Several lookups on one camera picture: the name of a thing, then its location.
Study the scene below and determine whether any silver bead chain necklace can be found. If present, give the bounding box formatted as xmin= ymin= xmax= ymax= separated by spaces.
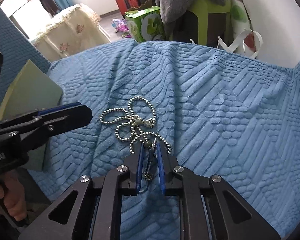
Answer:
xmin=99 ymin=95 xmax=172 ymax=181

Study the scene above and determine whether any pale green jewelry box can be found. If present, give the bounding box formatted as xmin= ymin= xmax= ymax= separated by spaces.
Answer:
xmin=0 ymin=60 xmax=64 ymax=172

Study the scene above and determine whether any person's left hand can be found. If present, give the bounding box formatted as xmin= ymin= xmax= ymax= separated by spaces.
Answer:
xmin=0 ymin=170 xmax=27 ymax=222

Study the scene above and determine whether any blue textured bed blanket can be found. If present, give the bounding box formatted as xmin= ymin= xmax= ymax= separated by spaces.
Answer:
xmin=31 ymin=39 xmax=300 ymax=238

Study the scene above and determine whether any cream floral covered table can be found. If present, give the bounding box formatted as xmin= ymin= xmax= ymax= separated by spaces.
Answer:
xmin=34 ymin=3 xmax=110 ymax=62

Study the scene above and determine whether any blue upholstered headboard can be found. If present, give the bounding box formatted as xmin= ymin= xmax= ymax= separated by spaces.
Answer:
xmin=0 ymin=8 xmax=50 ymax=105

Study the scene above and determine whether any colourful crumpled wrapper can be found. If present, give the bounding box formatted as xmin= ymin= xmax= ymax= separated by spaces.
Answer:
xmin=111 ymin=19 xmax=131 ymax=38

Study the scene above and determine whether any green cardboard box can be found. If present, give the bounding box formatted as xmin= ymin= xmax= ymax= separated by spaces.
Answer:
xmin=125 ymin=0 xmax=166 ymax=43

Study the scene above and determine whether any white tote bag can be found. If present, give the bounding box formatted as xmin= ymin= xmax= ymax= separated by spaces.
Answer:
xmin=189 ymin=29 xmax=264 ymax=59

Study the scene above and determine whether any fruit print rolled mat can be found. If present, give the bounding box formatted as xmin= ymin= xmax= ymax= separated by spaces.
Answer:
xmin=231 ymin=0 xmax=256 ymax=56

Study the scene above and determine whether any green plastic stool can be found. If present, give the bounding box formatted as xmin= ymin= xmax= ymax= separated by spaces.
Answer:
xmin=173 ymin=0 xmax=232 ymax=47

